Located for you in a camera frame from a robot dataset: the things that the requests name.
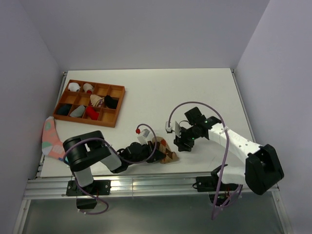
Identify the beige red rolled sock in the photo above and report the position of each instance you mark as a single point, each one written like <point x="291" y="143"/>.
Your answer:
<point x="88" y="88"/>

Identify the dark teal rolled sock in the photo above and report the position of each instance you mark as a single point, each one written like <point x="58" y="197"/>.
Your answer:
<point x="64" y="110"/>

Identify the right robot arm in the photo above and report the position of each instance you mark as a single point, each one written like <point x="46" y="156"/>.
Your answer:
<point x="261" y="170"/>

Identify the grey rolled sock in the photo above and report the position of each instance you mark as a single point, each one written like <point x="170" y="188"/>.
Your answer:
<point x="78" y="112"/>

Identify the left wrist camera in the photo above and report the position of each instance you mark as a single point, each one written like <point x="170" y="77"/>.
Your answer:
<point x="142" y="136"/>

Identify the pink patterned sock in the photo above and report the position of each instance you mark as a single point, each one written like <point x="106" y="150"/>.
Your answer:
<point x="51" y="144"/>

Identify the orange compartment tray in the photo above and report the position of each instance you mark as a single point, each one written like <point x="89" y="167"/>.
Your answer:
<point x="107" y="117"/>

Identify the white rolled sock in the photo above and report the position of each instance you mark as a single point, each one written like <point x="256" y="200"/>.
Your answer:
<point x="73" y="87"/>

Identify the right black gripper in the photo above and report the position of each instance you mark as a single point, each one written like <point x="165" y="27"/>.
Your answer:
<point x="180" y="142"/>

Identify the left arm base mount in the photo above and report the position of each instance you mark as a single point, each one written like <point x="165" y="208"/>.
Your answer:
<point x="88" y="197"/>

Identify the black rolled sock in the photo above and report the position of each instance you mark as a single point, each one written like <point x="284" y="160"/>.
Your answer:
<point x="110" y="102"/>

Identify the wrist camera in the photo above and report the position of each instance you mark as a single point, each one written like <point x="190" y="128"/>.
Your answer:
<point x="173" y="128"/>
<point x="142" y="136"/>

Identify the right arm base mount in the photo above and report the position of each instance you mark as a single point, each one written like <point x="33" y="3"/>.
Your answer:
<point x="209" y="184"/>

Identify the aluminium frame rail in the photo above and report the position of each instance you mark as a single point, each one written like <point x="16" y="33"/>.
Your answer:
<point x="121" y="185"/>

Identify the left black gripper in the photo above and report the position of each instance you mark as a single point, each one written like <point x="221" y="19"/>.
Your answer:
<point x="156" y="156"/>

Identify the brown argyle sock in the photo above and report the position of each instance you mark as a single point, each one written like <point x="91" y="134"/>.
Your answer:
<point x="163" y="147"/>

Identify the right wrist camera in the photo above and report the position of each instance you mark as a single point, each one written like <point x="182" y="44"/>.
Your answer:
<point x="173" y="128"/>

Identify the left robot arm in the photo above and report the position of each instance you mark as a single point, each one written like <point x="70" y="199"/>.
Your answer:
<point x="83" y="151"/>

